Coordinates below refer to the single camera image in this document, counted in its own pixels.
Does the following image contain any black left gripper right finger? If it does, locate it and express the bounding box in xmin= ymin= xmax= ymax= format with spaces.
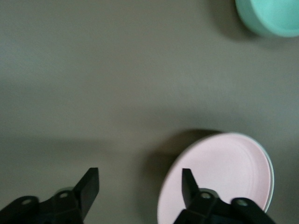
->
xmin=172 ymin=168 xmax=281 ymax=224

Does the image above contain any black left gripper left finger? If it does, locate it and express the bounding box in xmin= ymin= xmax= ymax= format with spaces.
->
xmin=0 ymin=167 xmax=100 ymax=224

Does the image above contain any pink plate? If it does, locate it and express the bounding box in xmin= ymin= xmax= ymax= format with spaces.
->
xmin=157 ymin=132 xmax=275 ymax=224

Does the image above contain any beige plate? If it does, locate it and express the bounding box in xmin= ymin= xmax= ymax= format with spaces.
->
xmin=261 ymin=148 xmax=276 ymax=212

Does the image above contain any green bowl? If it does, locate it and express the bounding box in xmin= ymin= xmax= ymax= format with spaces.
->
xmin=235 ymin=0 xmax=299 ymax=38

